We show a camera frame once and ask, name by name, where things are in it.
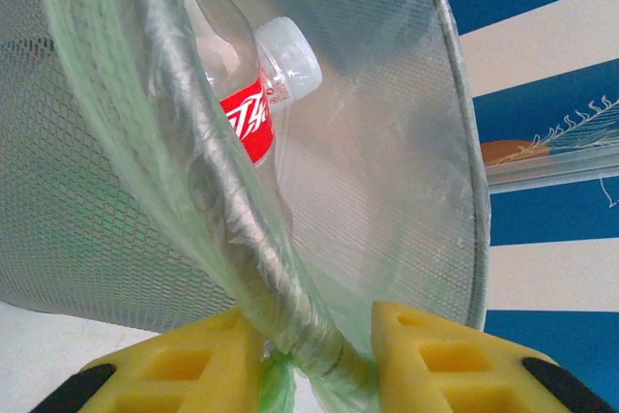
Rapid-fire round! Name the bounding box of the clear plastic bottle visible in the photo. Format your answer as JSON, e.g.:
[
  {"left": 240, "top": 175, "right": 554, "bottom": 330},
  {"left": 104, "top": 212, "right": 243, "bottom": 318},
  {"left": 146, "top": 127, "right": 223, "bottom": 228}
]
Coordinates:
[{"left": 168, "top": 0, "right": 258, "bottom": 95}]

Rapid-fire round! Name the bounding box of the green plastic bin bag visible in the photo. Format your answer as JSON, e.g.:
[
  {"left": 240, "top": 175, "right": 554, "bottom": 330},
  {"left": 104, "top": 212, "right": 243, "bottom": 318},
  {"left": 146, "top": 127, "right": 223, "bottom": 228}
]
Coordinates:
[{"left": 36, "top": 0, "right": 485, "bottom": 413}]

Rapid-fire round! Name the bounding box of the aluminium frame post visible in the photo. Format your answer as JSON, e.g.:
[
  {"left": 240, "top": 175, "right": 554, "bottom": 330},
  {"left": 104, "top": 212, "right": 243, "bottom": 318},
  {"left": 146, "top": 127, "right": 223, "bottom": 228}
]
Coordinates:
[{"left": 483, "top": 144, "right": 619, "bottom": 194}]

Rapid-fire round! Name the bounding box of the grey metal mesh bin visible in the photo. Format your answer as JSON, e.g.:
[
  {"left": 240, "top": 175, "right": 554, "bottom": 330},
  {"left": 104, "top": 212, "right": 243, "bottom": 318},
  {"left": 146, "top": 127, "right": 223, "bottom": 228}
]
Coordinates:
[{"left": 0, "top": 0, "right": 492, "bottom": 385}]

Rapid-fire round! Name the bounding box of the white-cap red-label bottle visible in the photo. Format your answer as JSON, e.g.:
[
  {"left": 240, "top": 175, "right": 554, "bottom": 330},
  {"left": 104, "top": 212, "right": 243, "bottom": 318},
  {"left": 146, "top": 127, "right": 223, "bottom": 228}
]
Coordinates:
[{"left": 192, "top": 15, "right": 324, "bottom": 221}]

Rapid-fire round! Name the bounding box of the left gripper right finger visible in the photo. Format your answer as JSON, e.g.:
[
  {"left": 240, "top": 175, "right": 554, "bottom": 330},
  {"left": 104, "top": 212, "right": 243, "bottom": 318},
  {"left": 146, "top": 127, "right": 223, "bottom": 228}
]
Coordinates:
[{"left": 370, "top": 300, "right": 618, "bottom": 413}]

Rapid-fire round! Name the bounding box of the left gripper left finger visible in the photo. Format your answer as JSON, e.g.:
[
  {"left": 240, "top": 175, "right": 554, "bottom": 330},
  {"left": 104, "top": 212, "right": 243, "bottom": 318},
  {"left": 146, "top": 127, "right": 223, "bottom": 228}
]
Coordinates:
[{"left": 28, "top": 309, "right": 265, "bottom": 413}]

